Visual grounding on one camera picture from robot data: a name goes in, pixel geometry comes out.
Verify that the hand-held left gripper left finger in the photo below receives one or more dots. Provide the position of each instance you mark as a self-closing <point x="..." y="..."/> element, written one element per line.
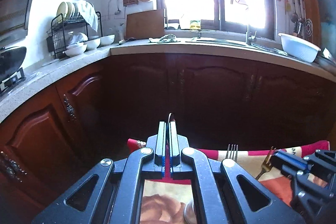
<point x="160" y="148"/>

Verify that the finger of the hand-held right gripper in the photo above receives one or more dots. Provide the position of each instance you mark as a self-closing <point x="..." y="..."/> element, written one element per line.
<point x="325" y="155"/>
<point x="288" y="162"/>

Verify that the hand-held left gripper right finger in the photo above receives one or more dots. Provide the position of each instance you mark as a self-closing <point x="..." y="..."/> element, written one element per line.
<point x="173" y="148"/>

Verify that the gold fork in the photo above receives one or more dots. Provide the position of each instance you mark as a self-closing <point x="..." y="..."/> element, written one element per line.
<point x="265" y="165"/>

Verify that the silver fork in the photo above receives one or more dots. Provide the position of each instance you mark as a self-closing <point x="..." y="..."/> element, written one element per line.
<point x="232" y="151"/>

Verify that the printed floral blanket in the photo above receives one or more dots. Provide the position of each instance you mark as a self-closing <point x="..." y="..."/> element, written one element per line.
<point x="273" y="184"/>

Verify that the wooden kitchen cabinet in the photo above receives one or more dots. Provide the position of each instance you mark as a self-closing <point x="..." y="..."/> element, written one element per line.
<point x="210" y="95"/>

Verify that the crumpled rag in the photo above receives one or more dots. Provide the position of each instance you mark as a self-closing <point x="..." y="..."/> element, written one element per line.
<point x="165" y="39"/>

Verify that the white plastic basin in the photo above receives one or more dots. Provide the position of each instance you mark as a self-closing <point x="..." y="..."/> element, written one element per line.
<point x="299" y="47"/>

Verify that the kitchen knife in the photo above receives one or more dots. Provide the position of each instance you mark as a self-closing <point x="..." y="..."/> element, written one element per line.
<point x="126" y="41"/>

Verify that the white bowl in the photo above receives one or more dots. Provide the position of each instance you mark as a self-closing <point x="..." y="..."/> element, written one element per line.
<point x="80" y="37"/>
<point x="107" y="40"/>
<point x="76" y="50"/>
<point x="93" y="44"/>

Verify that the clear bottle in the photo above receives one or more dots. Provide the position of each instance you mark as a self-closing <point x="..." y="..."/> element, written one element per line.
<point x="121" y="33"/>

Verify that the wooden cutting board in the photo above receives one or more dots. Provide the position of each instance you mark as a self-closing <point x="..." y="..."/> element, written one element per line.
<point x="145" y="24"/>

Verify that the yellow jar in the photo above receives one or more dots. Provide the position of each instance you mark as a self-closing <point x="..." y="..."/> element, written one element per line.
<point x="195" y="25"/>

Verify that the metal faucet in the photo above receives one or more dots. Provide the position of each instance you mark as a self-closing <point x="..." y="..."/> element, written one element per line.
<point x="250" y="36"/>

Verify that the hanging metal ladle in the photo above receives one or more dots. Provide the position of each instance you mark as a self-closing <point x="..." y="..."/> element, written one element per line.
<point x="294" y="18"/>

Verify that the small hanging ladle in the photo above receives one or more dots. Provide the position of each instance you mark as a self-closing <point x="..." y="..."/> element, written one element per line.
<point x="117" y="12"/>

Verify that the hanging metal utensil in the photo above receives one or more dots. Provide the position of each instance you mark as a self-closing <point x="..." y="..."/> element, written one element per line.
<point x="298" y="11"/>

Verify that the white cloth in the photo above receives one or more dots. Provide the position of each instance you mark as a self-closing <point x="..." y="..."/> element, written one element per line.
<point x="88" y="14"/>

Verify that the hanging yellow utensil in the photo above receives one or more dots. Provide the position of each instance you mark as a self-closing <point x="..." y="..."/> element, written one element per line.
<point x="288" y="7"/>

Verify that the gas stove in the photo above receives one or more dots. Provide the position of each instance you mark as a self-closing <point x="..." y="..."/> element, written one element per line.
<point x="10" y="82"/>

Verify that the row of plates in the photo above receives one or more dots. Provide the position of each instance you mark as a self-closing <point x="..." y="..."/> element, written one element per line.
<point x="65" y="8"/>

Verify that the black wok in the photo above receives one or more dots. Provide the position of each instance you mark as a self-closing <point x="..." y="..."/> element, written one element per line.
<point x="11" y="60"/>

